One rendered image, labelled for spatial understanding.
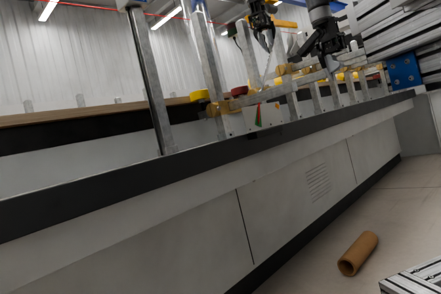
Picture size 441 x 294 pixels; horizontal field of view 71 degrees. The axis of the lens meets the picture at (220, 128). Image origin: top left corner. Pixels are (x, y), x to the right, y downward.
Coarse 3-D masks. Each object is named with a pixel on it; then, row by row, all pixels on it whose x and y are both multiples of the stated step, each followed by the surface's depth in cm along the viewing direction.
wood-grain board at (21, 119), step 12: (324, 84) 212; (180, 96) 121; (228, 96) 140; (72, 108) 91; (84, 108) 93; (96, 108) 96; (108, 108) 99; (120, 108) 102; (132, 108) 105; (144, 108) 109; (0, 120) 78; (12, 120) 80; (24, 120) 82; (36, 120) 84; (48, 120) 86; (60, 120) 90
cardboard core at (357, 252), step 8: (368, 232) 151; (360, 240) 145; (368, 240) 145; (376, 240) 149; (352, 248) 139; (360, 248) 139; (368, 248) 141; (344, 256) 134; (352, 256) 133; (360, 256) 135; (344, 264) 137; (352, 264) 130; (360, 264) 133; (344, 272) 133; (352, 272) 131
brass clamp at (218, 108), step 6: (216, 102) 108; (222, 102) 109; (210, 108) 108; (216, 108) 106; (222, 108) 108; (228, 108) 110; (240, 108) 115; (210, 114) 108; (216, 114) 107; (222, 114) 108; (228, 114) 115
